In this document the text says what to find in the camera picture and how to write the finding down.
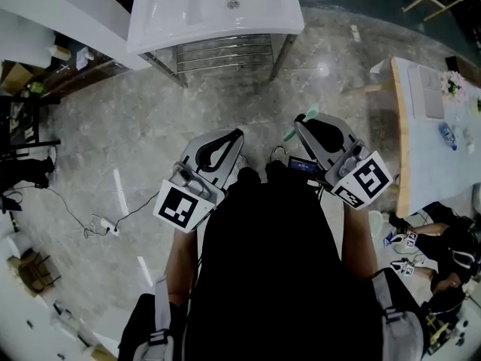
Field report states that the person's left forearm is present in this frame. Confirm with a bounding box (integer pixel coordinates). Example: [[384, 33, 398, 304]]
[[165, 222, 199, 305]]

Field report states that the small clear bottle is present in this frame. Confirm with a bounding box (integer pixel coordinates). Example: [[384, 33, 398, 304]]
[[462, 127, 476, 154]]

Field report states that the brown floor mat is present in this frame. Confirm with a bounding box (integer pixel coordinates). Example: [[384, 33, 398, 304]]
[[367, 107, 400, 143]]

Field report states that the small black screen device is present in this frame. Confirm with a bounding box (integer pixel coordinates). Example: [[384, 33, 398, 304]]
[[287, 156, 319, 175]]

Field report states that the black power cable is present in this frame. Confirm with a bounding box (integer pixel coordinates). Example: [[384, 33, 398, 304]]
[[0, 184, 163, 236]]

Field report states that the person's right forearm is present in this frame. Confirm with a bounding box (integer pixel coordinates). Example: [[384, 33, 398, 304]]
[[340, 200, 379, 282]]

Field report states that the white tray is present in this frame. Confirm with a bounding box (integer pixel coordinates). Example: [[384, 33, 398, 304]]
[[407, 65, 446, 120]]

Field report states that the metal sink stand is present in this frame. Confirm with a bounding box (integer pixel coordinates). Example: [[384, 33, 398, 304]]
[[138, 32, 298, 89]]

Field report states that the blue label water bottle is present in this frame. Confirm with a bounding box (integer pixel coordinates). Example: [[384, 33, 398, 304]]
[[437, 121, 458, 152]]

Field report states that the white sink basin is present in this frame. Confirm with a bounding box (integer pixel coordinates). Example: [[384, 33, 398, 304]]
[[126, 0, 305, 55]]

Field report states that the person's black clothing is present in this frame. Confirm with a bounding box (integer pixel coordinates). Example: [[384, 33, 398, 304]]
[[118, 162, 429, 361]]

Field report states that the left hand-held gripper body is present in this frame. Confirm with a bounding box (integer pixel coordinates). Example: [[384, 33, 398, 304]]
[[153, 162, 228, 235]]

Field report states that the grey backpack strap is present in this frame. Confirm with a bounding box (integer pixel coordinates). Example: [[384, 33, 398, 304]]
[[371, 268, 426, 361], [132, 275, 178, 361]]

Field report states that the black metal rack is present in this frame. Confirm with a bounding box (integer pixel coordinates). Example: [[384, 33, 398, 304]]
[[0, 95, 62, 205]]

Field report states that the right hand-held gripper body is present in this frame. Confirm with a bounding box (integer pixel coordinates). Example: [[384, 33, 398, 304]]
[[323, 139, 394, 211]]

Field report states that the pink flower bunch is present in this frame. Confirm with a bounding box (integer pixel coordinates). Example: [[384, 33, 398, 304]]
[[438, 69, 470, 100]]

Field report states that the white power strip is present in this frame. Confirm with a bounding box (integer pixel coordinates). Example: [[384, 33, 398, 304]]
[[99, 217, 121, 238]]

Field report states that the green toothbrush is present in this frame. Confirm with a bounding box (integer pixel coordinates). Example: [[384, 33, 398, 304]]
[[282, 102, 320, 143]]

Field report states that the wooden table with pale cloth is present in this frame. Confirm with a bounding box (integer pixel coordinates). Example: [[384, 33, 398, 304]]
[[389, 56, 481, 219]]

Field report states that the open cardboard box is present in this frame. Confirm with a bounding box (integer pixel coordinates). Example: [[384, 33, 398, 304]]
[[0, 61, 35, 94]]

